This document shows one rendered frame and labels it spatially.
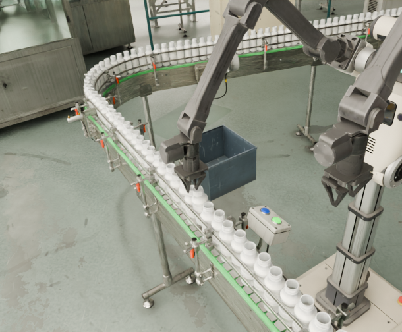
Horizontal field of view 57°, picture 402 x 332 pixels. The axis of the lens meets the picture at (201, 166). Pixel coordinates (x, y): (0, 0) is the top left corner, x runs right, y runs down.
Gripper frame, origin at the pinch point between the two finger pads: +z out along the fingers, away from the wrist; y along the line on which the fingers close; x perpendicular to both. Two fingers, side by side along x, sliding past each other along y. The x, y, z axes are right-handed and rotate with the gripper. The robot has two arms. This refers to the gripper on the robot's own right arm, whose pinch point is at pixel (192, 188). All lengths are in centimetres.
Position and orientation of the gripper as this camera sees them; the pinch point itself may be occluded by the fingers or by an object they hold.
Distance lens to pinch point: 130.8
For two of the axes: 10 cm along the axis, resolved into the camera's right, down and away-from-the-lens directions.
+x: 5.3, 4.6, -7.1
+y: -8.5, 3.1, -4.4
